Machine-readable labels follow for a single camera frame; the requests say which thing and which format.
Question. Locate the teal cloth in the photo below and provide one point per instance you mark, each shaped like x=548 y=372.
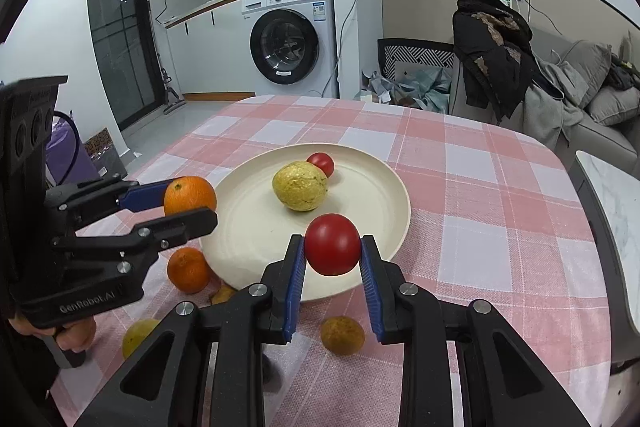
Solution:
x=425 y=87

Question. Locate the dark clothes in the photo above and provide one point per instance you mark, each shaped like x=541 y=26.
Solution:
x=625 y=74

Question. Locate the white washing machine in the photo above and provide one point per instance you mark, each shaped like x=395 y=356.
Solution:
x=290 y=42

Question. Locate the pink checked tablecloth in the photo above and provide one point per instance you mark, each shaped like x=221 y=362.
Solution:
x=475 y=217

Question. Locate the black patterned storage basket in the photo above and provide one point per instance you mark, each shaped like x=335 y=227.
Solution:
x=415 y=54

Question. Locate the orange tangerine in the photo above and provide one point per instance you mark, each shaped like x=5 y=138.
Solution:
x=190 y=194
x=187 y=271

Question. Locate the grey sofa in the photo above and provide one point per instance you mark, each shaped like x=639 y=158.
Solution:
x=590 y=137

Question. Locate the patterned cardboard box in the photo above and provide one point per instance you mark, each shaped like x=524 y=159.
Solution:
x=105 y=154

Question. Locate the small red tomato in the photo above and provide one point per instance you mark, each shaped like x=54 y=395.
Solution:
x=322 y=163

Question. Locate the black jacket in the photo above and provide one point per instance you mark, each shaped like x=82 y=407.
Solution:
x=490 y=57

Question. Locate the large grey cushion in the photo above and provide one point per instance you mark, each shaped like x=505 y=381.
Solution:
x=585 y=67

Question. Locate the brown longan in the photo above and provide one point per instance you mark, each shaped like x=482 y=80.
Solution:
x=223 y=296
x=342 y=335

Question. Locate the dark glass door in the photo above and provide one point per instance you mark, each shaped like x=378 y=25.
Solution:
x=120 y=32

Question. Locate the cream round plate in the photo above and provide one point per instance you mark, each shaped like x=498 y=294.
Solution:
x=250 y=217

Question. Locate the stick vacuum cleaner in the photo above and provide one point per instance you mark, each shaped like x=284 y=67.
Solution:
x=170 y=97

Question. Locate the marble side table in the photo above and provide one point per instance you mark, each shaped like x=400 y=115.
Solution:
x=615 y=207

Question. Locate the white kitchen base cabinet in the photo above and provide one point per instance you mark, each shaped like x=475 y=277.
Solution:
x=210 y=52

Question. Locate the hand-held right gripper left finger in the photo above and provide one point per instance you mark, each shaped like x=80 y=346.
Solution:
x=295 y=289

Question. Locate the smooth yellow passion fruit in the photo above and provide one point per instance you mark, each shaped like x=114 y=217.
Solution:
x=135 y=337

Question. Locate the purple bag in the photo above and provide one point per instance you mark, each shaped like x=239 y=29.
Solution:
x=62 y=157

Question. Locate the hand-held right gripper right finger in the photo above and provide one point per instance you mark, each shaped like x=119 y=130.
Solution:
x=372 y=294

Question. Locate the person's left hand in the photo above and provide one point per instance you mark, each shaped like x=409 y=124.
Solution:
x=75 y=337

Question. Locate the flat grey cushion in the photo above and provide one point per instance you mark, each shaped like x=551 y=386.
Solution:
x=615 y=107

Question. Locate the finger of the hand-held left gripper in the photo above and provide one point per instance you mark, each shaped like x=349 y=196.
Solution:
x=175 y=227
x=145 y=196

